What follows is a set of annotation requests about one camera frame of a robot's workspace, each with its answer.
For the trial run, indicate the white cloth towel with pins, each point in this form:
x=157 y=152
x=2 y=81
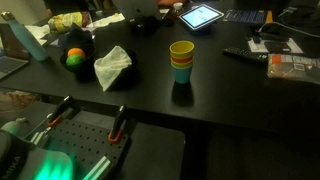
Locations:
x=111 y=66

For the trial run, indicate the bare person forearm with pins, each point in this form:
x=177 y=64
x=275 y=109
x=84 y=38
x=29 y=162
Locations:
x=166 y=2

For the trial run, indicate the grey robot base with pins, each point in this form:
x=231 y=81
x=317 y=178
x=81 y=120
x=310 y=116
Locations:
x=30 y=165

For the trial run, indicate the teal plastic cup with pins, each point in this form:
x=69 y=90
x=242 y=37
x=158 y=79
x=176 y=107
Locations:
x=182 y=75

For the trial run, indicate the yellow-green plastic cup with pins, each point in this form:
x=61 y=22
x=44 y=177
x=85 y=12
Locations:
x=182 y=65

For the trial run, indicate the orange plastic cup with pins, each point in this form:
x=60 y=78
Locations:
x=182 y=60

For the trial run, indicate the yellow plastic cup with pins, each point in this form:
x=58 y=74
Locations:
x=181 y=49

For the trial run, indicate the black clamp orange grip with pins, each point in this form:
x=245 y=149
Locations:
x=117 y=125
x=61 y=108

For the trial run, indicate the black bowl with fruit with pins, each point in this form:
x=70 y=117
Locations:
x=86 y=68

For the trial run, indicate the small bottle white cap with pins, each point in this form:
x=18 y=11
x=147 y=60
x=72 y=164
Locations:
x=177 y=8

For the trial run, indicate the tablet with lit screen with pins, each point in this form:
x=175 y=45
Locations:
x=201 y=16

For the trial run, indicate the grey Apple laptop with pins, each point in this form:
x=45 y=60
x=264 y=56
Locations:
x=136 y=8

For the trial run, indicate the white paper napkin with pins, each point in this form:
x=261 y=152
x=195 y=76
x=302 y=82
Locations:
x=106 y=20

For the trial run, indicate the green fruit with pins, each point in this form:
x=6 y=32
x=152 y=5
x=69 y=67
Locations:
x=74 y=60

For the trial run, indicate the black remote control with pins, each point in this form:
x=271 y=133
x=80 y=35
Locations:
x=245 y=54

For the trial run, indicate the orange fruit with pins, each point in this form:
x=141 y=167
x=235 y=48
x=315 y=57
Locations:
x=76 y=51

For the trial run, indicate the black perforated board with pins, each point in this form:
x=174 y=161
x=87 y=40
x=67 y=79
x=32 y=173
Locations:
x=83 y=143

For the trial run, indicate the dark blue cloth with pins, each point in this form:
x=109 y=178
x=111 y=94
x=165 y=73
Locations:
x=75 y=35

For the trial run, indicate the blue keypad device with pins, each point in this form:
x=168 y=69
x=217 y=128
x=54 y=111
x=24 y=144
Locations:
x=245 y=16

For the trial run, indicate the potato chips bag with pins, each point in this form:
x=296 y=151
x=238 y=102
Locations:
x=66 y=20

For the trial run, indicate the black flat device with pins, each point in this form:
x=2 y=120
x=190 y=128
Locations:
x=276 y=46

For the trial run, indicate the black stapler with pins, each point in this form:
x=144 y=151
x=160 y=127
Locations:
x=271 y=31

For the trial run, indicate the clear plastic packet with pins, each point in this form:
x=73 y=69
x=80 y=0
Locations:
x=293 y=68

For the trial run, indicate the white paper sheet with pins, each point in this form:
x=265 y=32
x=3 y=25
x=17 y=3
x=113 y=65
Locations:
x=296 y=46

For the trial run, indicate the teal water bottle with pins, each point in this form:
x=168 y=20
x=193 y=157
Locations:
x=26 y=40

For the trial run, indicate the open silver laptop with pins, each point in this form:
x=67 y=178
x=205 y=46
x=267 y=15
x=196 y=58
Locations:
x=10 y=65

